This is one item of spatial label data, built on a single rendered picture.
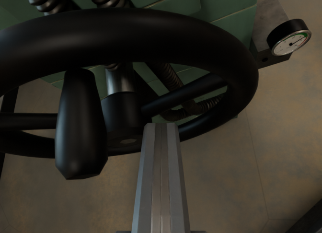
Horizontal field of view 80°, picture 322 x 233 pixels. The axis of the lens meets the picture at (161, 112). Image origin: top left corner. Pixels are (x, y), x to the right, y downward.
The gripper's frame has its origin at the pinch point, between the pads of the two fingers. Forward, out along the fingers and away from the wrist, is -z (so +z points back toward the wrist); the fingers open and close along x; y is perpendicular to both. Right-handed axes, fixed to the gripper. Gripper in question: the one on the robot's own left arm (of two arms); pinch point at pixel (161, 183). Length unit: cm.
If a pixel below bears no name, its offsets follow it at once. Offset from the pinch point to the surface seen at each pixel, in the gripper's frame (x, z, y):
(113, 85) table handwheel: -5.5, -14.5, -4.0
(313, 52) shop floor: 75, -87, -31
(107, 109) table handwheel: -5.6, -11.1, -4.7
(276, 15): 24.3, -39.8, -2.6
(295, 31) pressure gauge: 22.0, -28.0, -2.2
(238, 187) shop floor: 35, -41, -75
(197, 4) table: 3.6, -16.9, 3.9
